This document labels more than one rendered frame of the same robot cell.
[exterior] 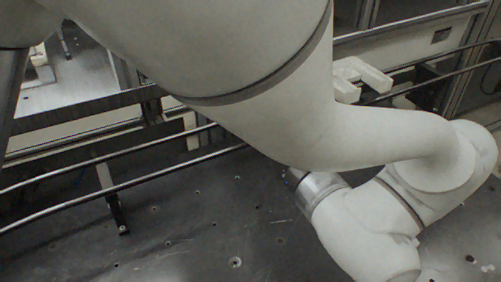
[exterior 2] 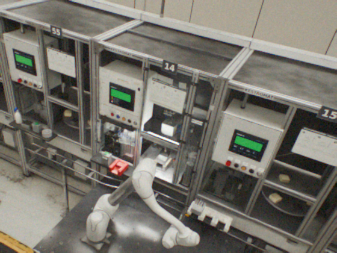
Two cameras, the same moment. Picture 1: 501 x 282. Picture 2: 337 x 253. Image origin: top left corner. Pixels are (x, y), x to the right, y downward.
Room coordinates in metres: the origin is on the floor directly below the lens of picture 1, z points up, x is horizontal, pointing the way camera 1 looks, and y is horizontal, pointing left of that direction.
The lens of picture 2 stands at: (-0.86, -1.23, 2.94)
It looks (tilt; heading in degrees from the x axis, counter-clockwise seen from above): 37 degrees down; 50
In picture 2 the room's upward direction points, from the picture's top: 7 degrees clockwise
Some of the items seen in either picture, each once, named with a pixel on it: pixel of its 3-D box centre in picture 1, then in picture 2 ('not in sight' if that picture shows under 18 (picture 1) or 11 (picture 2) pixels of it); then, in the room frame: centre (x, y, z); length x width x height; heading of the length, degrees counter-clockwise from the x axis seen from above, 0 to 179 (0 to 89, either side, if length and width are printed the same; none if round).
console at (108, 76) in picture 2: not in sight; (126, 93); (0.51, 0.87, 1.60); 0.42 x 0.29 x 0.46; 118
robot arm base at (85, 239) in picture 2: not in sight; (98, 237); (-0.09, 0.24, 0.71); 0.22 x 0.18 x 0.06; 118
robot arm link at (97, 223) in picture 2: not in sight; (97, 223); (-0.09, 0.26, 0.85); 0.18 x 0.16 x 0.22; 43
